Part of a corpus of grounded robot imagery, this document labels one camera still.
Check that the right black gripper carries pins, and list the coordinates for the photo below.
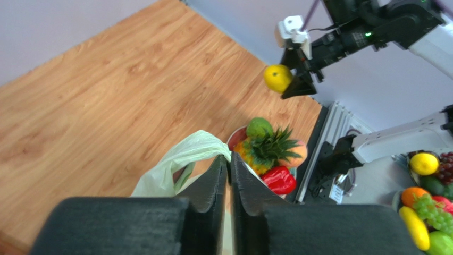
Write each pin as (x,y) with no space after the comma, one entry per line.
(344,40)

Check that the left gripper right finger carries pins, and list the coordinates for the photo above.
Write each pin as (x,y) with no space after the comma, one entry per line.
(264,223)

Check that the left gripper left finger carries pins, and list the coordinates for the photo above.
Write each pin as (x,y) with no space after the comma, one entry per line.
(189,223)

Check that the fake yellow lemon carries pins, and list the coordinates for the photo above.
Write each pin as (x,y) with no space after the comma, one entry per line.
(277,77)

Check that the fake red apple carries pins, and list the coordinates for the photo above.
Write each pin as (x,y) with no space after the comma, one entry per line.
(279,180)

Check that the avocado print plastic bag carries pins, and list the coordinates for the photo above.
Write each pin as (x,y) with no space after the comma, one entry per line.
(168,176)

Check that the green custard apple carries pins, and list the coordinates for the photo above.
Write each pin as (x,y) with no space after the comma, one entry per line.
(259,127)

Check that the fake pineapple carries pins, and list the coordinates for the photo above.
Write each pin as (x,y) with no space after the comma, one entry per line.
(262,154)

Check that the fake peach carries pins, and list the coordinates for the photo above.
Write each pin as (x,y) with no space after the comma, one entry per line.
(298,155)

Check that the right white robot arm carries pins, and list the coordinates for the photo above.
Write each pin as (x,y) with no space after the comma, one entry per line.
(422,27)

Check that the background fruit bowl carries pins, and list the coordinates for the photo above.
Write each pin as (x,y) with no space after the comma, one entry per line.
(432,172)
(428,219)

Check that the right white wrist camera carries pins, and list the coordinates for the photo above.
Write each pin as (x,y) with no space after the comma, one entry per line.
(290,33)

